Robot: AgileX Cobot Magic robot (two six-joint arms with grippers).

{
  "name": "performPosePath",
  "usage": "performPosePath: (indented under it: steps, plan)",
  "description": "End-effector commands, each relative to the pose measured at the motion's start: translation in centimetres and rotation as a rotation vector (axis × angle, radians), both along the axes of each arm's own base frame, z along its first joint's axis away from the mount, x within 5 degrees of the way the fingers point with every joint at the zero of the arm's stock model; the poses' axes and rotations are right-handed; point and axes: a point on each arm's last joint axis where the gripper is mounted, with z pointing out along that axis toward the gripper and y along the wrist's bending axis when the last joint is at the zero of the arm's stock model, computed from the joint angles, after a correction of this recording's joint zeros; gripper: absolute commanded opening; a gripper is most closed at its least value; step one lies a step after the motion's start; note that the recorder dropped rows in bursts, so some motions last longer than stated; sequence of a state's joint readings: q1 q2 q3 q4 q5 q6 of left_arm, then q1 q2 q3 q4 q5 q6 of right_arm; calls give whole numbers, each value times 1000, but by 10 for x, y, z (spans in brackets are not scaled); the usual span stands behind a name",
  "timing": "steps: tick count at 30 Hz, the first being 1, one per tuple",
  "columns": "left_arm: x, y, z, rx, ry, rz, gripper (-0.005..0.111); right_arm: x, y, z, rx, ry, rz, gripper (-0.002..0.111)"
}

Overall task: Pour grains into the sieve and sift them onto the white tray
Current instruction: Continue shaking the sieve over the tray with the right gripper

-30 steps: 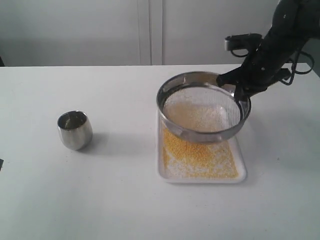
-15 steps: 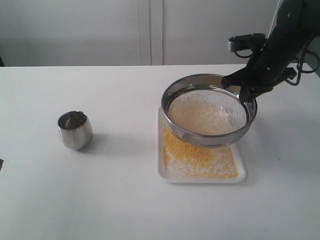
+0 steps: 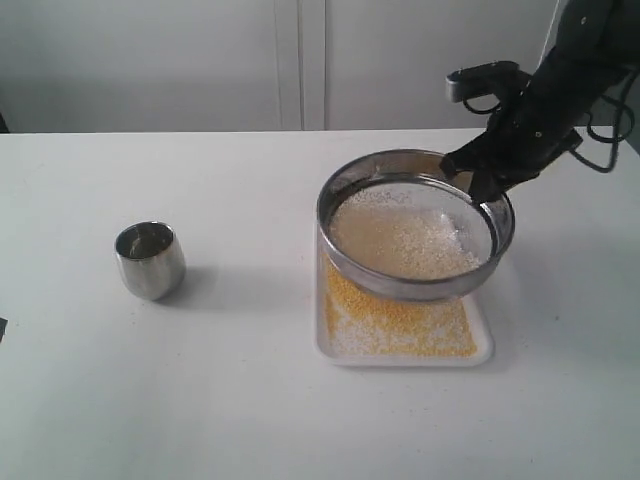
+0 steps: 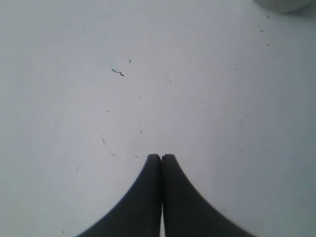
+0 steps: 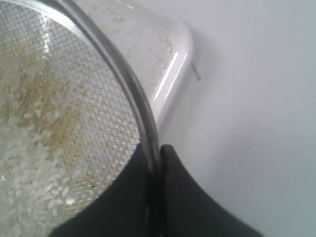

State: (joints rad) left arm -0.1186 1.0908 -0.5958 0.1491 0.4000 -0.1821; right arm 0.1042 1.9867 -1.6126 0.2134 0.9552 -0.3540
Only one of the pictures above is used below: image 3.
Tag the yellow sifted fine grains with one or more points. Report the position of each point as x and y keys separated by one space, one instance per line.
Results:
x=359 y=323

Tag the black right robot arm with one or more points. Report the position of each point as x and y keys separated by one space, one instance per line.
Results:
x=595 y=57

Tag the yellow-white powder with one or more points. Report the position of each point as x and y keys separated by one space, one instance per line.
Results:
x=411 y=231

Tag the clear plastic tray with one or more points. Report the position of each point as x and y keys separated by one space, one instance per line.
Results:
x=478 y=323

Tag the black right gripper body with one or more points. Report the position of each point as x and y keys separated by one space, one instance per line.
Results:
x=531 y=131

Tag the round steel mesh sieve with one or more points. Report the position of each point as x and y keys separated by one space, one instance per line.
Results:
x=420 y=167

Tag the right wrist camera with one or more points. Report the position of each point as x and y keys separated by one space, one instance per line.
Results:
x=502 y=79

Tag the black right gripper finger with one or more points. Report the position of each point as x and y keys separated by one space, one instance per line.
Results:
x=486 y=187
x=474 y=157

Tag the stainless steel cup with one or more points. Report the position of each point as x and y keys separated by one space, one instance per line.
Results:
x=150 y=259

